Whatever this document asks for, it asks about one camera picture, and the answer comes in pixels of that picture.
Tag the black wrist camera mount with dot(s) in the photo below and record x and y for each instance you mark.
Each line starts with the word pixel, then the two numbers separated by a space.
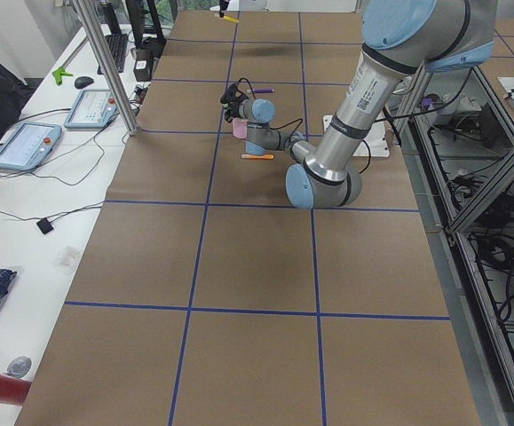
pixel 233 94

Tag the orange marker pen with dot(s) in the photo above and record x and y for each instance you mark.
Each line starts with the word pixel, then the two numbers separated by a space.
pixel 265 157

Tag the purple marker pen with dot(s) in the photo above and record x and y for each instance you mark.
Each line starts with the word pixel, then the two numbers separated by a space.
pixel 261 91

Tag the far teach pendant tablet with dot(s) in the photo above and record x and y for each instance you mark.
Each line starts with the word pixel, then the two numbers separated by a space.
pixel 92 110

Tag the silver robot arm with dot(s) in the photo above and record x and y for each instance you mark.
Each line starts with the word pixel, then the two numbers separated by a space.
pixel 398 38

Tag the green plastic clamp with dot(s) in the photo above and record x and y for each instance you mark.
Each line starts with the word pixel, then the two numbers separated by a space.
pixel 58 75

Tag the silver round tin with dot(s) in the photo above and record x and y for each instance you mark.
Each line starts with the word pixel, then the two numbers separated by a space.
pixel 19 367

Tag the clear plastic bag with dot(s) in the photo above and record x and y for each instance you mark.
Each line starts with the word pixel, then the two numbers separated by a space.
pixel 67 260

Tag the small black sensor puck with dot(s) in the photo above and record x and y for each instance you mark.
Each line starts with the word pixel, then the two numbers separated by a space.
pixel 45 225

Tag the black keyboard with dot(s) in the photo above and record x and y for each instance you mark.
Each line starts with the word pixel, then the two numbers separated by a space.
pixel 117 45

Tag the near teach pendant tablet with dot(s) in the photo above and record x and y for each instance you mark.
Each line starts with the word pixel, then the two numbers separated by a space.
pixel 29 145

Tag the yellow marker pen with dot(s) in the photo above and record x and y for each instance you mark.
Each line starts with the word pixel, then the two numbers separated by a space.
pixel 228 18

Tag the teach pendant tablet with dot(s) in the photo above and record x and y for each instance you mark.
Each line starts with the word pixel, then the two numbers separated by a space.
pixel 92 110
pixel 29 145

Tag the black computer mouse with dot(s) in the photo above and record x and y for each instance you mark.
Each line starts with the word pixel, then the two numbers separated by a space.
pixel 82 82

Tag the pink mesh pen holder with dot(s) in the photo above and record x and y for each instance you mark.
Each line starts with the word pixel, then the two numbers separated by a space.
pixel 240 128

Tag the small black box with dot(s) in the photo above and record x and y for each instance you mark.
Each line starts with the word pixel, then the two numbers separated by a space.
pixel 143 66

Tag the black computer monitor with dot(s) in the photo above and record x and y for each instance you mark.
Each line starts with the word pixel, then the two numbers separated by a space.
pixel 138 13

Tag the aluminium frame rack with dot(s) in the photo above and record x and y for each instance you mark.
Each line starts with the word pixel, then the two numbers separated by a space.
pixel 462 132

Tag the aluminium frame post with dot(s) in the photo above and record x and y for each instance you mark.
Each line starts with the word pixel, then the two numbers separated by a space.
pixel 94 32

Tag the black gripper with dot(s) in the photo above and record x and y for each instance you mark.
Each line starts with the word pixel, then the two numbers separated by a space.
pixel 235 107

